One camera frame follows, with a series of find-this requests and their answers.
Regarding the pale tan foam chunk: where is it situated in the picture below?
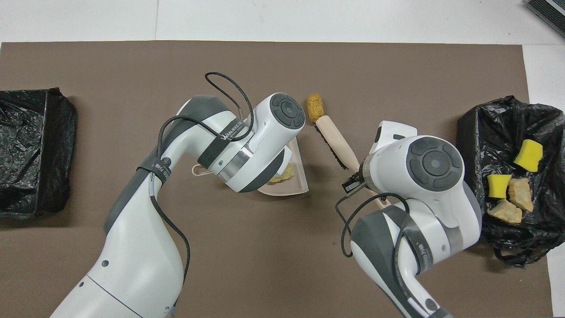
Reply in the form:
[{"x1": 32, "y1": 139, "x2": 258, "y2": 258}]
[{"x1": 487, "y1": 200, "x2": 524, "y2": 223}]

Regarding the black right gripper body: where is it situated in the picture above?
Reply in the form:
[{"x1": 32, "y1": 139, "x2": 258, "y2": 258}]
[{"x1": 342, "y1": 171, "x2": 366, "y2": 195}]

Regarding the yellow sponge block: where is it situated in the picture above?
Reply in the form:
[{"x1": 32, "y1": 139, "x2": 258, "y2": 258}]
[{"x1": 513, "y1": 140, "x2": 544, "y2": 173}]

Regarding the brown table mat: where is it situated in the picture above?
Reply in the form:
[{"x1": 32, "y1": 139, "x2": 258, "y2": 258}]
[{"x1": 0, "y1": 41, "x2": 554, "y2": 318}]

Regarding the orange striped foam chunk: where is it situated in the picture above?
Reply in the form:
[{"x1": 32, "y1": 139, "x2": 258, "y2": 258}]
[{"x1": 508, "y1": 178, "x2": 534, "y2": 212}]

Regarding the black bag lined bin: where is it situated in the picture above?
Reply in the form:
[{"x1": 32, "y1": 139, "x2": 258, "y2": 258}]
[
  {"x1": 0, "y1": 87, "x2": 79, "y2": 220},
  {"x1": 455, "y1": 95, "x2": 565, "y2": 268}
]

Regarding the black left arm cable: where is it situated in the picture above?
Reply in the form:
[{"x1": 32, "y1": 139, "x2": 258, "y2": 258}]
[{"x1": 149, "y1": 72, "x2": 255, "y2": 305}]

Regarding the cream foam piece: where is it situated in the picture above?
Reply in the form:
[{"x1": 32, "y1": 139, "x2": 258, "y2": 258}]
[{"x1": 268, "y1": 164, "x2": 295, "y2": 185}]

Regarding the beige plastic dustpan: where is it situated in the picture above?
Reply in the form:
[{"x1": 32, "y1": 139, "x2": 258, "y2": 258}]
[{"x1": 192, "y1": 137, "x2": 309, "y2": 197}]

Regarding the yellow sponge wedge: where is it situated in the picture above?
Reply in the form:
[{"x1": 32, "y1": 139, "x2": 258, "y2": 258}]
[{"x1": 487, "y1": 174, "x2": 512, "y2": 199}]

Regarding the dark grey ribbed device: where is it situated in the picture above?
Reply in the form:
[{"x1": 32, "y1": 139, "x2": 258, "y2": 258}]
[{"x1": 525, "y1": 0, "x2": 565, "y2": 38}]

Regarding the brown foam nugget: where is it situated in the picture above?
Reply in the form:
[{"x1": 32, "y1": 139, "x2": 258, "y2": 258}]
[{"x1": 306, "y1": 93, "x2": 324, "y2": 124}]

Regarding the beige brush with black bristles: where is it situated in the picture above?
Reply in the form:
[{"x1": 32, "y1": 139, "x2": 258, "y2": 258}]
[{"x1": 316, "y1": 116, "x2": 392, "y2": 209}]

